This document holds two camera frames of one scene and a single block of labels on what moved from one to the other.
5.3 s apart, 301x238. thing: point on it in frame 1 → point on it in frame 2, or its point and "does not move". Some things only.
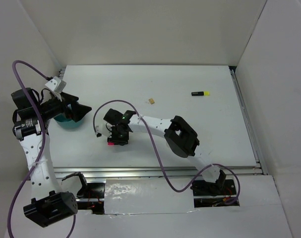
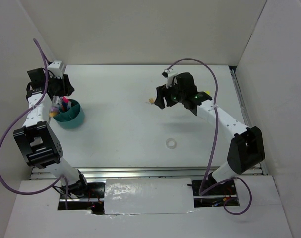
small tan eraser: (151, 101) does not move
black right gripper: (122, 142) → (162, 91)
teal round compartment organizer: (65, 122) does not move
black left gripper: (78, 110) → (67, 88)
